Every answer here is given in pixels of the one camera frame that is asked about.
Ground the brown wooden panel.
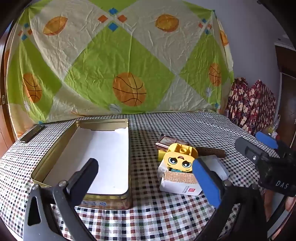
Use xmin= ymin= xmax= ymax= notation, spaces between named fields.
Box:
xmin=0 ymin=23 xmax=16 ymax=149

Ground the red bear printed cloth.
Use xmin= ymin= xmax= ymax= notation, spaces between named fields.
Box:
xmin=225 ymin=77 xmax=277 ymax=135

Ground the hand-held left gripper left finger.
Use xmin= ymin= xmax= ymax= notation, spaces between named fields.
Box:
xmin=23 ymin=158 xmax=100 ymax=241

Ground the checked tablecloth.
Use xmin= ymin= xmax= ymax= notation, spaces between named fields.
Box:
xmin=0 ymin=111 xmax=287 ymax=241

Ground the yellow face toy block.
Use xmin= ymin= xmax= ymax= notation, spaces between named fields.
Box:
xmin=163 ymin=143 xmax=199 ymax=174

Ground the white charger plug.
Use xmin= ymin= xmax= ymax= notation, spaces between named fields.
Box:
xmin=201 ymin=156 xmax=230 ymax=181

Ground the dark wooden cabinet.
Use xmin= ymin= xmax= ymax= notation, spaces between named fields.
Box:
xmin=274 ymin=42 xmax=296 ymax=149

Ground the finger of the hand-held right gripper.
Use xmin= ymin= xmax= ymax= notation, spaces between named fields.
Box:
xmin=234 ymin=137 xmax=269 ymax=163
xmin=255 ymin=131 xmax=287 ymax=151

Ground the rose gold picture frame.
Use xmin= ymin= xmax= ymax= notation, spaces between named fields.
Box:
xmin=155 ymin=134 xmax=185 ymax=151

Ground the gold tin box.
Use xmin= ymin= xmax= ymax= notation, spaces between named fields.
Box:
xmin=31 ymin=118 xmax=133 ymax=210

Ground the brown comb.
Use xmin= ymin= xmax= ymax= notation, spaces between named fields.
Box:
xmin=195 ymin=146 xmax=226 ymax=158

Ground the white box with glitter top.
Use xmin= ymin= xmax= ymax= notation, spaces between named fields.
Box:
xmin=159 ymin=171 xmax=204 ymax=196

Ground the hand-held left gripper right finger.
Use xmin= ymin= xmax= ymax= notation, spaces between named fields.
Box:
xmin=192 ymin=158 xmax=269 ymax=241

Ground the basketball printed green bedsheet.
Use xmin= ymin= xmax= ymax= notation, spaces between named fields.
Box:
xmin=6 ymin=0 xmax=235 ymax=137

